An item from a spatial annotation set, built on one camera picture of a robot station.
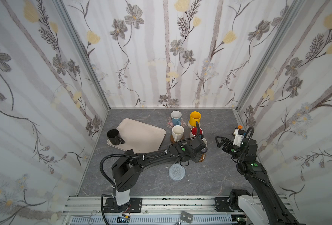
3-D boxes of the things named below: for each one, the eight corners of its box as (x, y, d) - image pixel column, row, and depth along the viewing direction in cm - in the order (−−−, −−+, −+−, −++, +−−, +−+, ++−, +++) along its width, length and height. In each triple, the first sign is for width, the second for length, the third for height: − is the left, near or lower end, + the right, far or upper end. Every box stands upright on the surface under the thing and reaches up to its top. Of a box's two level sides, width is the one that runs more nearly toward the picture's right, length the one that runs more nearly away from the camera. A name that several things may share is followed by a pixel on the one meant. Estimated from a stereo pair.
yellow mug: (189, 128, 110) (191, 119, 102) (188, 119, 115) (190, 111, 107) (199, 128, 110) (201, 119, 102) (197, 119, 116) (200, 111, 107)
